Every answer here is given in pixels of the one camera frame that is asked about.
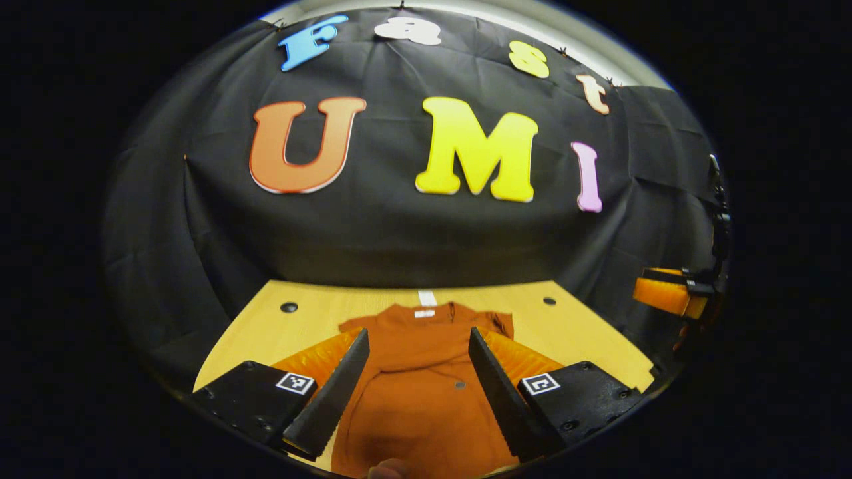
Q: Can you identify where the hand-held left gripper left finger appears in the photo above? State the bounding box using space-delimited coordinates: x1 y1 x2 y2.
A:
190 327 371 461

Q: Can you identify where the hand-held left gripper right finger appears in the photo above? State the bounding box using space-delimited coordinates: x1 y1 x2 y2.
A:
468 326 645 463

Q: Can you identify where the rust orange button shirt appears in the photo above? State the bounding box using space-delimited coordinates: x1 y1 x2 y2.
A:
331 301 520 479

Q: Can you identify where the black backdrop cloth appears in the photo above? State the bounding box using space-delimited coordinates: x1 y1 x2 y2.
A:
103 7 732 387

